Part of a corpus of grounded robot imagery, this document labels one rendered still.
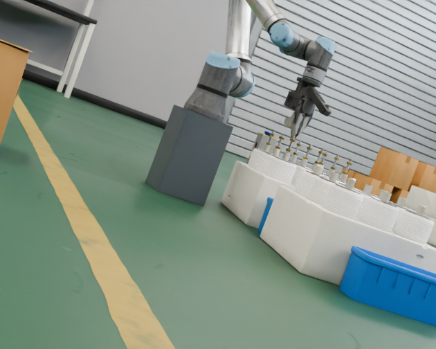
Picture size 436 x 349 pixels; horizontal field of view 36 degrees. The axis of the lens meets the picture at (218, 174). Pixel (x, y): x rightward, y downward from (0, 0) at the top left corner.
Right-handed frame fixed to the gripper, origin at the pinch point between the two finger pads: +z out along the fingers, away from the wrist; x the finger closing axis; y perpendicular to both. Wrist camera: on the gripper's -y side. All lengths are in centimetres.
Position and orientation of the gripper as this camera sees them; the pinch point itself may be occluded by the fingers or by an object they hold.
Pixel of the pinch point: (295, 135)
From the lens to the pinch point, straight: 241.7
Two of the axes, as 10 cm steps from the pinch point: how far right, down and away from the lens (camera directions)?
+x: -6.2, -1.7, -7.6
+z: -3.5, 9.3, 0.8
